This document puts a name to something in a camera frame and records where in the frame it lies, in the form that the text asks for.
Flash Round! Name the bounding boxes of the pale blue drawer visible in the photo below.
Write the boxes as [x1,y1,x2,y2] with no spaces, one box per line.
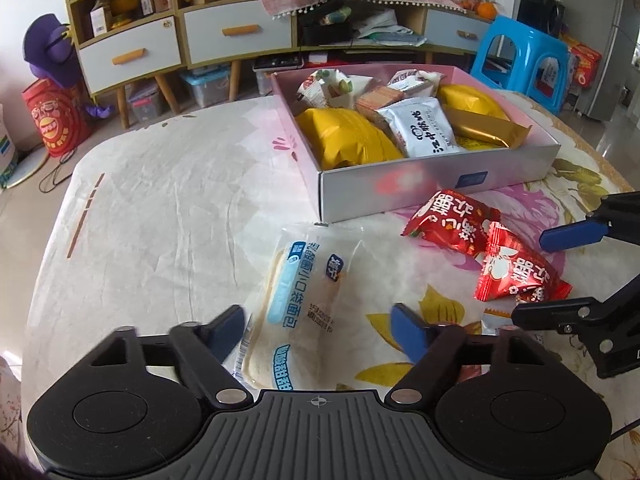
[425,7,493,53]

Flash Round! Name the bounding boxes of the red carton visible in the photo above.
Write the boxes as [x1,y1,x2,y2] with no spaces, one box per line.
[562,35,603,91]

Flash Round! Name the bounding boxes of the white green snack packet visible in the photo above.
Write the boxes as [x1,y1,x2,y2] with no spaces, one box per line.
[296,67,373,111]

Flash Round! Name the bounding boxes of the white bread packet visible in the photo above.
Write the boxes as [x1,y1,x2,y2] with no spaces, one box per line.
[232,222,371,392]

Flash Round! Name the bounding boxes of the white round board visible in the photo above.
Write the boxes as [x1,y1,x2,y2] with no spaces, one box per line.
[0,147,51,188]

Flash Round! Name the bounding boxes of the clear storage box blue lid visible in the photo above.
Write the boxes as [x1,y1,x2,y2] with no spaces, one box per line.
[180,67,233,108]

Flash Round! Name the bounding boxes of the thin wooden stick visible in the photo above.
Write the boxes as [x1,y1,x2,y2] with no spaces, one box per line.
[66,172,106,259]

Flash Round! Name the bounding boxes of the small flat yellow packet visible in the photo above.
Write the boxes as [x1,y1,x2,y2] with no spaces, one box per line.
[457,137,501,153]

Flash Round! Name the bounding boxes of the grey refrigerator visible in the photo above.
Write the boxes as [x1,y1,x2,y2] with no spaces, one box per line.
[575,0,640,122]

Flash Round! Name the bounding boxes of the flat black device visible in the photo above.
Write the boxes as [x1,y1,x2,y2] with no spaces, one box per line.
[252,55,305,71]

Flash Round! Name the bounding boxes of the purple plush toy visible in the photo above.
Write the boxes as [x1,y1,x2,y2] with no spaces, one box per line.
[22,15,113,118]

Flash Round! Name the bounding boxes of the pink cardboard box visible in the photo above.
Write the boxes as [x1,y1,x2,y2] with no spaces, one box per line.
[270,64,560,225]

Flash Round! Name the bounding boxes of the orange cracker packet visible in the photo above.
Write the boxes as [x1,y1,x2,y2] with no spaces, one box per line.
[356,85,403,123]

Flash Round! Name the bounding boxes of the large yellow snack bag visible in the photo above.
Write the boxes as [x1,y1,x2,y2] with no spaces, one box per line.
[295,107,405,172]

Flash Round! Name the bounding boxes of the white blue sack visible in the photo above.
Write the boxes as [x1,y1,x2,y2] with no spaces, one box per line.
[0,105,18,188]

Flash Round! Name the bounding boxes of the red snack packet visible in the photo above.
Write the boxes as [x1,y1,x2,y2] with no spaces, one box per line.
[401,189,501,259]
[472,221,573,303]

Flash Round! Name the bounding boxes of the blue plastic stool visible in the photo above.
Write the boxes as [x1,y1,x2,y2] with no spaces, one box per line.
[470,15,571,116]

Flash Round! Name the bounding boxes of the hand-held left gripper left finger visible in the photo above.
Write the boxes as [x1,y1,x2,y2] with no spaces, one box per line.
[92,304,256,408]

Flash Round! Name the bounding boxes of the wooden cabinet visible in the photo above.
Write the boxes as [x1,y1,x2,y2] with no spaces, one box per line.
[60,0,496,128]

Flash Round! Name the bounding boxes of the black microwave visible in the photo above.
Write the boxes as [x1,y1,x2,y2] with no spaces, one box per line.
[517,0,566,38]

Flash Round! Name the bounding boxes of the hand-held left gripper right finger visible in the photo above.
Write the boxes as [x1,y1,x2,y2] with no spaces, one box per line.
[390,302,556,406]

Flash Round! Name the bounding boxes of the white drawer wooden handle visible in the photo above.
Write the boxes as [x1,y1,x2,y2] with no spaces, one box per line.
[184,0,293,66]
[77,22,182,96]

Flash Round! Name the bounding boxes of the gold snack packet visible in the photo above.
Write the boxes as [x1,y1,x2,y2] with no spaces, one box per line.
[442,106,532,150]

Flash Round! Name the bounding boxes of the folded clothes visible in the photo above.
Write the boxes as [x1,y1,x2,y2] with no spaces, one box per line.
[352,10,426,48]

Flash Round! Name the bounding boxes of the long yellow snack packet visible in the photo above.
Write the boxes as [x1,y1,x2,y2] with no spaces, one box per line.
[437,84,511,122]

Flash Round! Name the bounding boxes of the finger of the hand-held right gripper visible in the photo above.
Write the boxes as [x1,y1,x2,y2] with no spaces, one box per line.
[511,272,640,380]
[539,191,640,254]

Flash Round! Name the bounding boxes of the floral upholstered chair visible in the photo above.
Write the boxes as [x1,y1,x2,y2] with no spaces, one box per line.
[0,355,23,461]

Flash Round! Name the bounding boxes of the red printed bag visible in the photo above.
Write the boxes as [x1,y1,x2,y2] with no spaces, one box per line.
[21,79,93,158]

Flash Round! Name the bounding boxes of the white packet black print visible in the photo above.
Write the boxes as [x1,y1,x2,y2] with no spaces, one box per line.
[376,97,463,159]

